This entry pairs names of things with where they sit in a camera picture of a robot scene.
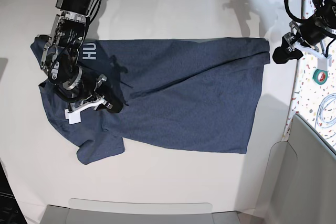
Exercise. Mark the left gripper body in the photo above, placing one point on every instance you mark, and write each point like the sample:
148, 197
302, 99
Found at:
306, 37

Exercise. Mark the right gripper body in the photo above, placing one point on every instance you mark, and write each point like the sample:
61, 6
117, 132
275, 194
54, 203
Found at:
97, 95

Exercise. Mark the navy blue t-shirt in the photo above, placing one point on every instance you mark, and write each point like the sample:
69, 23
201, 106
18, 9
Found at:
176, 94

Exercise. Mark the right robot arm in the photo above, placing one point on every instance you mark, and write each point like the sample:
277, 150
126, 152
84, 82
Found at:
60, 55

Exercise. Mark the green tape roll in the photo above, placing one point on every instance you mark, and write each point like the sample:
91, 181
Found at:
320, 77

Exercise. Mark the confetti patterned side cloth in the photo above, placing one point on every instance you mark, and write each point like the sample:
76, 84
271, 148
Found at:
313, 95

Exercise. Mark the grey tray bottom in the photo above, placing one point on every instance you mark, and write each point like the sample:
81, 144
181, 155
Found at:
93, 211

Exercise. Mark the grey bin right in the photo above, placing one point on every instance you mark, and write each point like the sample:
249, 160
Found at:
304, 190

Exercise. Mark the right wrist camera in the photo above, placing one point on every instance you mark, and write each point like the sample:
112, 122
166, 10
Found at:
73, 117

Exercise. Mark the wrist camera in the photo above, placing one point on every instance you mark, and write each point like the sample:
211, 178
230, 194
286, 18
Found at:
323, 62
73, 117

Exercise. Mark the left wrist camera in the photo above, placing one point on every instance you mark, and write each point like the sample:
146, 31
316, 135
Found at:
323, 62

